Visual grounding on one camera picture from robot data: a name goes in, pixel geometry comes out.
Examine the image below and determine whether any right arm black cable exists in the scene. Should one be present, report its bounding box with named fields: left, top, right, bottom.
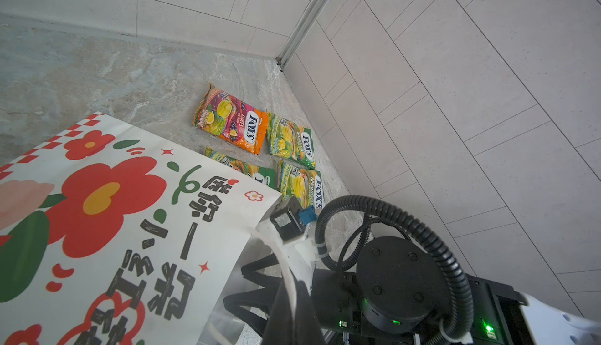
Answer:
left=314, top=195, right=475, bottom=345

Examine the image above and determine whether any orange Fox's fruits candy bag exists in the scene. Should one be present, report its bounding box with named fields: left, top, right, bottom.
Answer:
left=193, top=84, right=269, bottom=155

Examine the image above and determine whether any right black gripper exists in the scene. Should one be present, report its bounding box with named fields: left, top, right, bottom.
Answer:
left=222, top=236, right=475, bottom=345

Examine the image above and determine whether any green Fox's candy bag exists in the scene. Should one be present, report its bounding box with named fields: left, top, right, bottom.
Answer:
left=277, top=160, right=325, bottom=209
left=204, top=147, right=278, bottom=190

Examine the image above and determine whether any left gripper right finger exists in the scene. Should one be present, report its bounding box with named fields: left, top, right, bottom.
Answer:
left=294, top=281, right=326, bottom=345

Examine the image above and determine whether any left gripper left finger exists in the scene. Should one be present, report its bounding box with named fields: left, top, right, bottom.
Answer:
left=261, top=282, right=295, bottom=345

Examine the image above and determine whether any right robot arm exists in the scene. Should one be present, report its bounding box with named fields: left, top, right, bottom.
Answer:
left=224, top=236, right=600, bottom=344

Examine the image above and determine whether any green Fox's spring tea bag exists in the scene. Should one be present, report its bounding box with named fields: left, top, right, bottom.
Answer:
left=267, top=113, right=316, bottom=170

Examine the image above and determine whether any white flowered paper bag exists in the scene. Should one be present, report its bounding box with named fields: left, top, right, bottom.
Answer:
left=1, top=113, right=281, bottom=344

